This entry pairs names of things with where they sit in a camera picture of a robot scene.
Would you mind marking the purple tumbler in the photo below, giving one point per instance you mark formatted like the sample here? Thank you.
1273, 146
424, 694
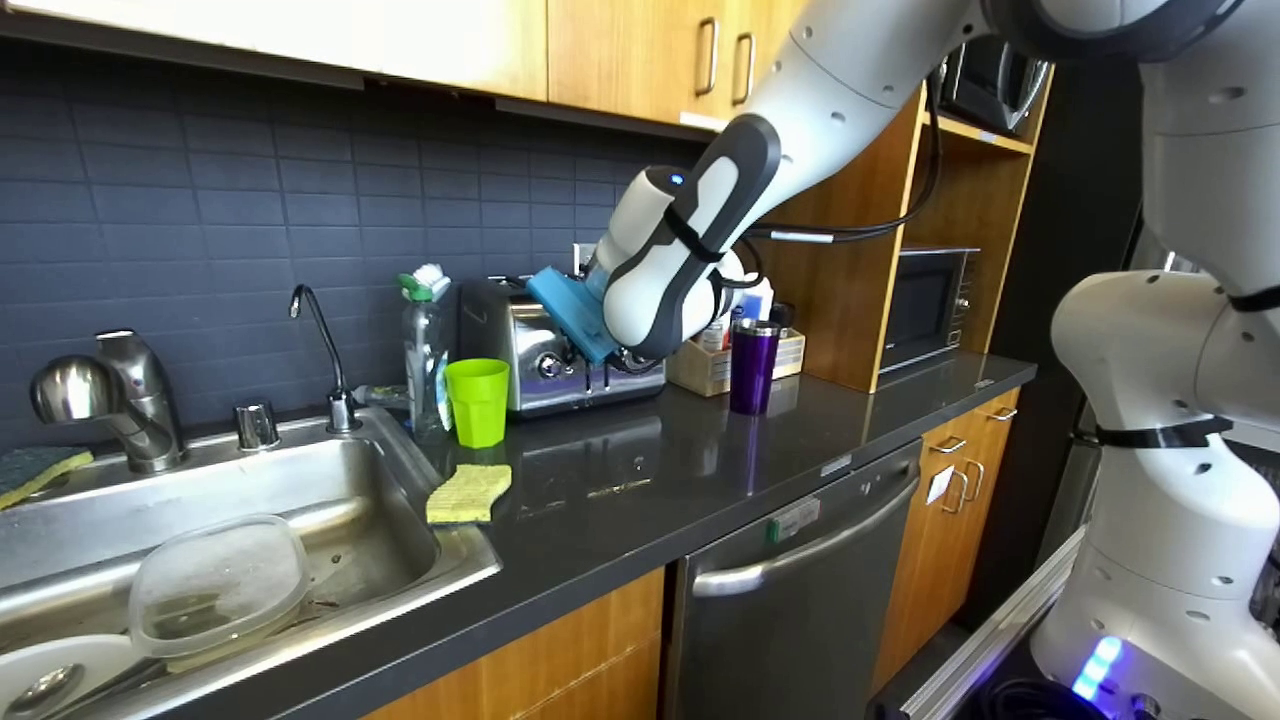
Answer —
752, 374

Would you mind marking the metal spoon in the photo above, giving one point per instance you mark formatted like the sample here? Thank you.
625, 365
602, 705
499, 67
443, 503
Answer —
43, 691

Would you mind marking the wooden condiment caddy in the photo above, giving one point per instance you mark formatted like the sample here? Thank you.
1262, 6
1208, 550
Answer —
784, 363

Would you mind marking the slim gooseneck faucet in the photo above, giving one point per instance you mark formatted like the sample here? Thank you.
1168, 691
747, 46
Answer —
337, 397

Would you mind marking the clear dish soap bottle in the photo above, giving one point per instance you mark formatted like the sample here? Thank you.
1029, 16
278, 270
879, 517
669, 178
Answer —
424, 371

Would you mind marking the stainless steel toaster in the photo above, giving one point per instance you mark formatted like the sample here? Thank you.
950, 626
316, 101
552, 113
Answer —
532, 387

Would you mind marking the wooden wall cabinet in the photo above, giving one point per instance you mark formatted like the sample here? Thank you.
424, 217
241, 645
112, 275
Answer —
334, 42

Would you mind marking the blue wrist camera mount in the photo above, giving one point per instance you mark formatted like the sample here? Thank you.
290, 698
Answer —
565, 313

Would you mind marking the plain wooden base cabinet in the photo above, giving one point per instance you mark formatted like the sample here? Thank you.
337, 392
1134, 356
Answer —
562, 667

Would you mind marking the large chrome faucet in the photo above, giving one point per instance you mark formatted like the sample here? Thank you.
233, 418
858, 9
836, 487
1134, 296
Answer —
132, 408

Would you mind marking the green plastic cup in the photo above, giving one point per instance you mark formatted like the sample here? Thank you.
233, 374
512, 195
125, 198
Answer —
478, 406

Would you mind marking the microwave oven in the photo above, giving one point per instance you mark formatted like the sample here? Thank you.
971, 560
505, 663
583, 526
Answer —
920, 313

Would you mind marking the clear plastic food container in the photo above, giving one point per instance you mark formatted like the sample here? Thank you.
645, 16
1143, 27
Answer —
214, 590

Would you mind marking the stainless steel dishwasher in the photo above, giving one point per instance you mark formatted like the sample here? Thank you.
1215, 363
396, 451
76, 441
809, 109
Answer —
784, 603

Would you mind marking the green scrub pad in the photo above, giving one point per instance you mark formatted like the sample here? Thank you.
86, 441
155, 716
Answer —
44, 476

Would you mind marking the white wall outlet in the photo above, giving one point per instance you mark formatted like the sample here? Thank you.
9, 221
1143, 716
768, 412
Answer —
583, 259

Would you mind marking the chrome sink deck knob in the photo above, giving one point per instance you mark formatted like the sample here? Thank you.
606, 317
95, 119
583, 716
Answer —
254, 424

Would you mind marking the white plate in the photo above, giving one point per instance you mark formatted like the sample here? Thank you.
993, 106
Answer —
72, 667

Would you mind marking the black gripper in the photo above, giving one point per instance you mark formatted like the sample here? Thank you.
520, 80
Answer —
602, 363

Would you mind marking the stainless steel sink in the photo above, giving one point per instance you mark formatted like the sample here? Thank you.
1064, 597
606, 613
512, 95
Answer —
264, 506

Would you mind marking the yellow sponge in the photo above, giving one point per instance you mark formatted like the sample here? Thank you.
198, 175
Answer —
466, 495

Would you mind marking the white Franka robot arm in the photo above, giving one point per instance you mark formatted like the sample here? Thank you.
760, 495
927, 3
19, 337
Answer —
825, 80

